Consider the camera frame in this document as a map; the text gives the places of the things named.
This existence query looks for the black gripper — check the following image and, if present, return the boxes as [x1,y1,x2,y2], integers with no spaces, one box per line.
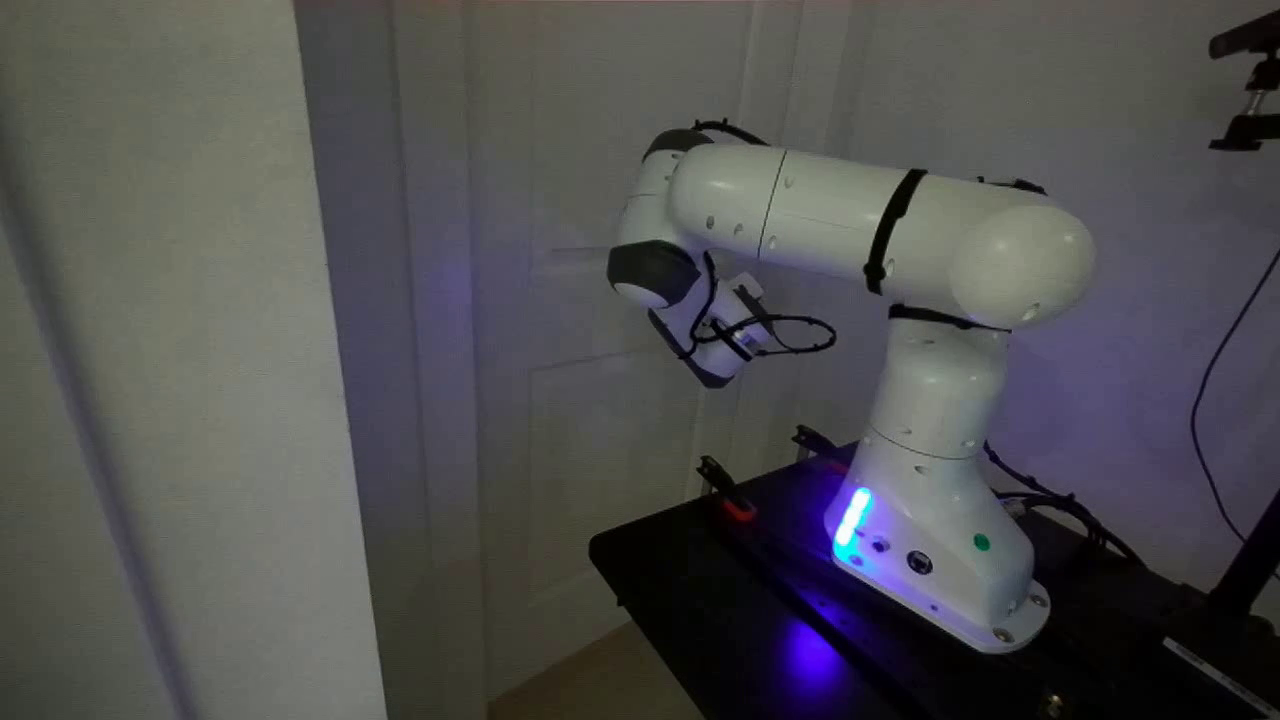
[685,348,742,392]

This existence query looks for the white panelled door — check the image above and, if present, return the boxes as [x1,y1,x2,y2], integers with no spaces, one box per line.
[455,0,857,703]

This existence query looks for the black clamp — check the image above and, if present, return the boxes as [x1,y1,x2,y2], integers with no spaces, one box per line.
[789,418,859,471]

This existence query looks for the black robot table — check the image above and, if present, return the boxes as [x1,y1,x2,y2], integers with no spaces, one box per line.
[583,445,1280,720]

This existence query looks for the black stand pole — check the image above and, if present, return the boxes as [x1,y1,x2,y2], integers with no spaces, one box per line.
[1204,489,1280,624]

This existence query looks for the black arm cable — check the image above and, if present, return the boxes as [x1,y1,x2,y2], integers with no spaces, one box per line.
[644,117,1052,368]

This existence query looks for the red handled clamp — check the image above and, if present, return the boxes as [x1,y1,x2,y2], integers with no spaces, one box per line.
[687,451,765,528]

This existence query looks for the white door frame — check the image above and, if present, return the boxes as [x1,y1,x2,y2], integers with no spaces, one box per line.
[289,0,491,720]

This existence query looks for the black base cables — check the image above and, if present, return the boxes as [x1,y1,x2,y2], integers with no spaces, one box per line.
[978,445,1142,567]

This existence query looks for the black hanging wall cable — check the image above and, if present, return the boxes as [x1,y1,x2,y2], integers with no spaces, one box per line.
[1184,243,1280,545]

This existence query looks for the black camera on stand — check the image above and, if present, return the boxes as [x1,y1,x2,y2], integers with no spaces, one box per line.
[1204,6,1280,154]

